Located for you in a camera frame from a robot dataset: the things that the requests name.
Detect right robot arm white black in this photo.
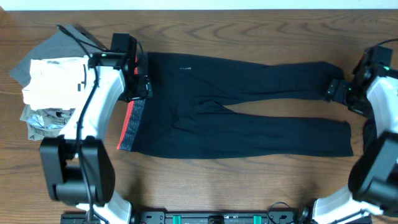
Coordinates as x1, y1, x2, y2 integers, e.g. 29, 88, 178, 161
302, 66, 397, 223

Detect olive folded garment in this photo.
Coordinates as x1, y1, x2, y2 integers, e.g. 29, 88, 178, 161
20, 105, 74, 141

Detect black looped base cable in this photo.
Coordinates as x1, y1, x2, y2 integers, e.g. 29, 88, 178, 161
267, 201, 296, 224

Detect white folded printed shirt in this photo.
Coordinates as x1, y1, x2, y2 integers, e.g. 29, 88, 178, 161
22, 56, 93, 110

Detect black garment pile right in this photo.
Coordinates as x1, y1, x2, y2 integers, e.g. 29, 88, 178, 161
363, 119, 377, 152

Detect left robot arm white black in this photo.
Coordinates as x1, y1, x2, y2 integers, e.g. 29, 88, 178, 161
39, 52, 152, 223

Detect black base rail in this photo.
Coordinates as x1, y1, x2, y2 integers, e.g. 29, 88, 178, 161
60, 210, 373, 224

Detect black leggings with red waistband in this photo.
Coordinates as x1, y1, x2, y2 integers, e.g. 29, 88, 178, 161
118, 52, 353, 159

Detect grey folded shirt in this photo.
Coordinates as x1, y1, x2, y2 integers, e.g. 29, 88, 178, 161
9, 24, 106, 87

